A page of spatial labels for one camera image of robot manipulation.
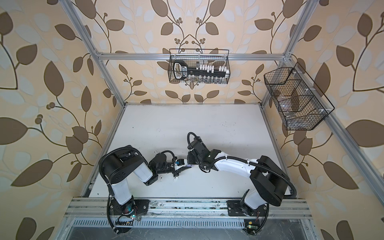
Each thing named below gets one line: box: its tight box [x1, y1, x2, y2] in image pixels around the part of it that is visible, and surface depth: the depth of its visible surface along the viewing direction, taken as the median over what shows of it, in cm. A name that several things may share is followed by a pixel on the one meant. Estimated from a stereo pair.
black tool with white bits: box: [173, 60, 230, 80], surface depth 84 cm
